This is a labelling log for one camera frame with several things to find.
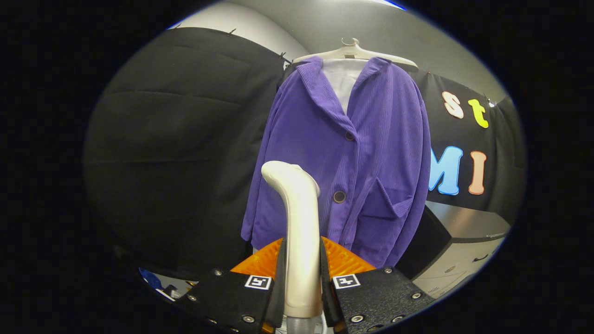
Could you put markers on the black backdrop cloth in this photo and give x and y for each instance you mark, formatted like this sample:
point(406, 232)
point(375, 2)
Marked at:
point(176, 139)

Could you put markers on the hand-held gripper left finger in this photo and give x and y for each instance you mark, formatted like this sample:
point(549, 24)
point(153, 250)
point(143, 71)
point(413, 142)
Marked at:
point(280, 297)

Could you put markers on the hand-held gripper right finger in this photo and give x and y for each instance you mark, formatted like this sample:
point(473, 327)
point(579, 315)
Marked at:
point(327, 297)

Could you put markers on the small white object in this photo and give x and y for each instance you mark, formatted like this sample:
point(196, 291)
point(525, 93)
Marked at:
point(166, 294)

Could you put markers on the small blue object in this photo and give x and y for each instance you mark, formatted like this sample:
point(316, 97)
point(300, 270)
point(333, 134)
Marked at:
point(151, 278)

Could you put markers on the white clothes hanger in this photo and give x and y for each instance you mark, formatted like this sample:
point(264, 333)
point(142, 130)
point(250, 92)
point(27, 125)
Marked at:
point(357, 52)

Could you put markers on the beige cabinet with dark top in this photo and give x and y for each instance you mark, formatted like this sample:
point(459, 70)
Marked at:
point(464, 227)

